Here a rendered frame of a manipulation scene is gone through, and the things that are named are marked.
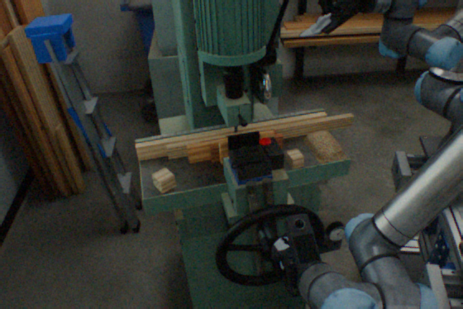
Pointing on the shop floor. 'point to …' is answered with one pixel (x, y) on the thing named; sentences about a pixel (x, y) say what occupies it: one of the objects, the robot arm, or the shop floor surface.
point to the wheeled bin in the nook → (146, 21)
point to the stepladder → (84, 111)
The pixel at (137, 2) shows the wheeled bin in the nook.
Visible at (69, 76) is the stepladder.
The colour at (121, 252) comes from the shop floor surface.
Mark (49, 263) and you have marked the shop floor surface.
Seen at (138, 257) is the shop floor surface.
